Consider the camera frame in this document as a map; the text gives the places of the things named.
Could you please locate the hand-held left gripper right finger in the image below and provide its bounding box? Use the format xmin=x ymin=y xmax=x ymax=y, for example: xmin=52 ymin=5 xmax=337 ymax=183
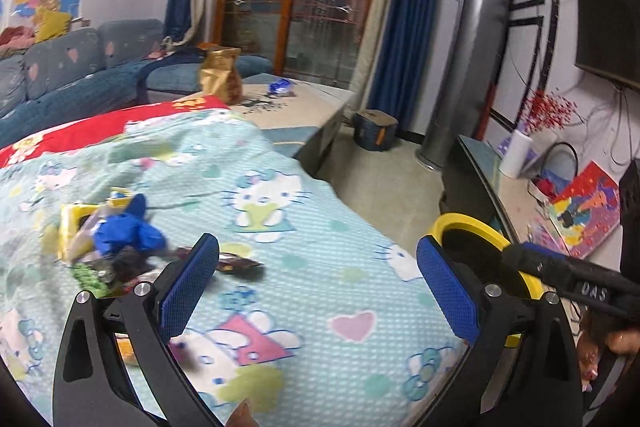
xmin=416 ymin=234 xmax=586 ymax=427

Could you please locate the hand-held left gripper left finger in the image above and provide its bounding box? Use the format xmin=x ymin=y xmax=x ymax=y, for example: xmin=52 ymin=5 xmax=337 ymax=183
xmin=52 ymin=232 xmax=223 ymax=427

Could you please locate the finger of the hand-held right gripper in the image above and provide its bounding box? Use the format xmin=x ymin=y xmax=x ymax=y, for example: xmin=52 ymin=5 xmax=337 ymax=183
xmin=501 ymin=243 xmax=577 ymax=291

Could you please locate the brown snack wrapper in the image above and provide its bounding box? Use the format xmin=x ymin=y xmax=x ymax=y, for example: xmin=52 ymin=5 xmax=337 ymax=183
xmin=175 ymin=246 xmax=265 ymax=275

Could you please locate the black yellow-rimmed trash bin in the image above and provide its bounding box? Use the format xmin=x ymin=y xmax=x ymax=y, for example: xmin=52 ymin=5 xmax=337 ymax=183
xmin=431 ymin=213 xmax=545 ymax=350

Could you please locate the black wrapper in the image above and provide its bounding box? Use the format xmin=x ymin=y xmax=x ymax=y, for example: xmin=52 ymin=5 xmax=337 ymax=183
xmin=110 ymin=246 xmax=151 ymax=278

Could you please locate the blue plastic bag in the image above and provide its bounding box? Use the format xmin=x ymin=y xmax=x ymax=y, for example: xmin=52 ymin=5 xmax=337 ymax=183
xmin=94 ymin=193 xmax=168 ymax=255

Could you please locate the green patterned wrapper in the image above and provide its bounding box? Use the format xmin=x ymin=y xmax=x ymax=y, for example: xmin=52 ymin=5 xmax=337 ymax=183
xmin=70 ymin=263 xmax=108 ymax=295

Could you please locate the yellow packaging box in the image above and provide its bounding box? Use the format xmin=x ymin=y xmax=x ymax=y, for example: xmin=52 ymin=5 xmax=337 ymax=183
xmin=59 ymin=189 xmax=133 ymax=263

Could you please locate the person's right hand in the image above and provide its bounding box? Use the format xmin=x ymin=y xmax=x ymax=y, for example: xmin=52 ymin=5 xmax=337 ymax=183
xmin=582 ymin=312 xmax=640 ymax=356

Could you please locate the clear bead organizer box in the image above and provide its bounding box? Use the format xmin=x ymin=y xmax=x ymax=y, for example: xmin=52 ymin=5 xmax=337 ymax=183
xmin=522 ymin=214 xmax=571 ymax=255

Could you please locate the colourful picture book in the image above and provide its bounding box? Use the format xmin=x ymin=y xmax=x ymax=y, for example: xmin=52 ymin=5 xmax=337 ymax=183
xmin=547 ymin=161 xmax=621 ymax=260

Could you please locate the white ribbed vase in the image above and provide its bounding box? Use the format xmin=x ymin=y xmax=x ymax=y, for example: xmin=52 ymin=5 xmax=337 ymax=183
xmin=500 ymin=129 xmax=533 ymax=180

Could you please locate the dark television stand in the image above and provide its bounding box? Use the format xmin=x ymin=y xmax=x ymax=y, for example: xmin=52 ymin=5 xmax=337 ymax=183
xmin=440 ymin=134 xmax=626 ymax=308

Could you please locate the black hoop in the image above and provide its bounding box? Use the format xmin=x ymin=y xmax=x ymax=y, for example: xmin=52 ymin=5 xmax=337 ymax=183
xmin=537 ymin=141 xmax=578 ymax=188

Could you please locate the cat-print light blue blanket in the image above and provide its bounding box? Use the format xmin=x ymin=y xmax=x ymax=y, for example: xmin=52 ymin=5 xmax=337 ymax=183
xmin=0 ymin=109 xmax=473 ymax=427

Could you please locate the red berry branch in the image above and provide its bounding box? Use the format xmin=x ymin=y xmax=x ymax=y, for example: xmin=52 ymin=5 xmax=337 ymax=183
xmin=517 ymin=89 xmax=588 ymax=132

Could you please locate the dark blue storage box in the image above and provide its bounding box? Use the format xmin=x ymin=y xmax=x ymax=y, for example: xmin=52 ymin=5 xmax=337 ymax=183
xmin=352 ymin=108 xmax=399 ymax=152

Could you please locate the red blanket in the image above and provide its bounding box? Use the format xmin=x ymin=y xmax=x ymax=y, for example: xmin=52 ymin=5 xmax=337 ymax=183
xmin=0 ymin=96 xmax=231 ymax=168

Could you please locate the gold paper bag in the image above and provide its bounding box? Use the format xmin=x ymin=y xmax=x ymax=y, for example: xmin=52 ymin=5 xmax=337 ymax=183
xmin=199 ymin=47 xmax=243 ymax=104

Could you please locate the grey coffee table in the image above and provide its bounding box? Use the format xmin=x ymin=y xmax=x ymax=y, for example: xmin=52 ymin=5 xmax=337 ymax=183
xmin=172 ymin=74 xmax=357 ymax=180

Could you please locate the blue white wrapper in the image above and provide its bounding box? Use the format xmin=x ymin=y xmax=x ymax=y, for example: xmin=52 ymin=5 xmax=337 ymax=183
xmin=267 ymin=78 xmax=295 ymax=98

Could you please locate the silver tower air conditioner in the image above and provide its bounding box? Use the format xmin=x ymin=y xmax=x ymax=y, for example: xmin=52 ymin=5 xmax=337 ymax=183
xmin=417 ymin=0 xmax=516 ymax=170

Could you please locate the blue heart-print sofa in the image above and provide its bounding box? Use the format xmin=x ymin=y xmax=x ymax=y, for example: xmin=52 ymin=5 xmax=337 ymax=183
xmin=0 ymin=18 xmax=273 ymax=148

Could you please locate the yellow pillow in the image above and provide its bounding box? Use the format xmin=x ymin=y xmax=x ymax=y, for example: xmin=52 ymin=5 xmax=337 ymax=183
xmin=32 ymin=7 xmax=72 ymax=44

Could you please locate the pink clothes pile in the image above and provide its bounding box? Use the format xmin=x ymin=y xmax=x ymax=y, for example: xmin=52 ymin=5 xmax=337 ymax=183
xmin=0 ymin=26 xmax=38 ymax=58

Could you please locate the black cable bundle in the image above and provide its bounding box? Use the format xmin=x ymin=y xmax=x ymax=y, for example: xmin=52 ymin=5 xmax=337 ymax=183
xmin=587 ymin=79 xmax=640 ymax=168

